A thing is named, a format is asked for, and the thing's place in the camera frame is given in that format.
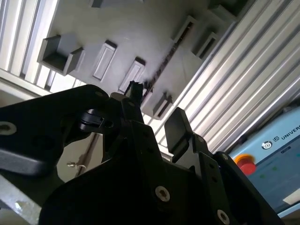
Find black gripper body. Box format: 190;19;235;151
39;151;218;225

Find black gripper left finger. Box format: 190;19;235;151
0;81;165;177

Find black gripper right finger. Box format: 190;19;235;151
164;107;285;225

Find black RAM stick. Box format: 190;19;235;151
142;22;194;97

